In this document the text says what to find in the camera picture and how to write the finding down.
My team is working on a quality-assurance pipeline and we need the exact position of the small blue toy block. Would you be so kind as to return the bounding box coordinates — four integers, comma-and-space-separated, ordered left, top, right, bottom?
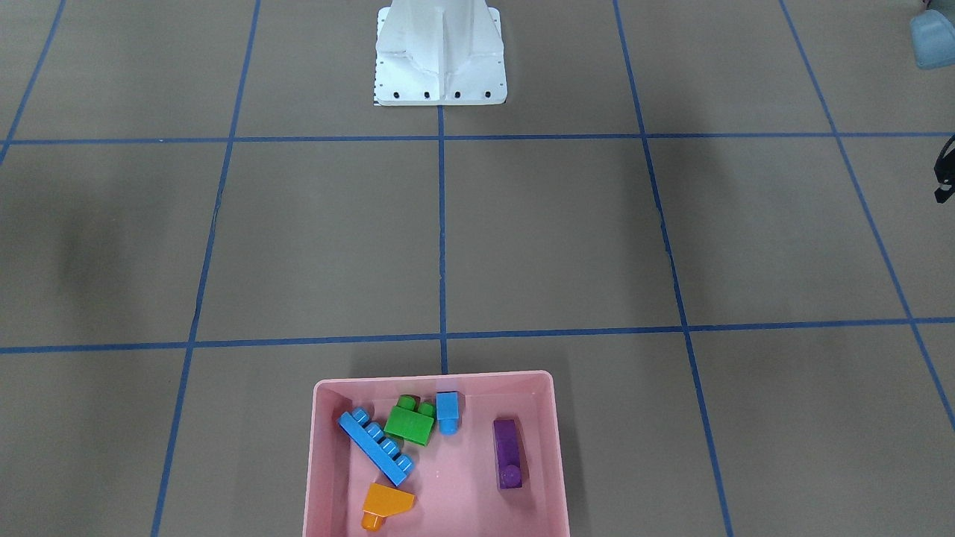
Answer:
436, 392, 460, 436

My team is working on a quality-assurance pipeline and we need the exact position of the green toy block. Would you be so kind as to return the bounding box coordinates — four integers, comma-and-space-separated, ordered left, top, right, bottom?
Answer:
384, 395, 436, 448

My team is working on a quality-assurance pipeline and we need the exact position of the purple toy block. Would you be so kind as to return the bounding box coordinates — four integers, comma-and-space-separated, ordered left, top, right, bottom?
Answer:
492, 419, 523, 490

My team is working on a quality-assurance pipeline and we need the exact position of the long blue toy block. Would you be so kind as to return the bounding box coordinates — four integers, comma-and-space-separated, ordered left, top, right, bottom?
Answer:
337, 406, 415, 487

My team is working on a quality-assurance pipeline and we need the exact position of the orange toy block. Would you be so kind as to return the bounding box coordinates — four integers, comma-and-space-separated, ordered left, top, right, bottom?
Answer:
360, 483, 416, 533

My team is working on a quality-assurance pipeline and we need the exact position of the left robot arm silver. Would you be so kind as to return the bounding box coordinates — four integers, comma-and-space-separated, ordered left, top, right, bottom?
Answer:
910, 9, 954, 70

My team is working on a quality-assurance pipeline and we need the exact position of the white pedestal column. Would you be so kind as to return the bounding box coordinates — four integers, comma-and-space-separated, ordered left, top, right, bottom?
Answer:
373, 1, 508, 107

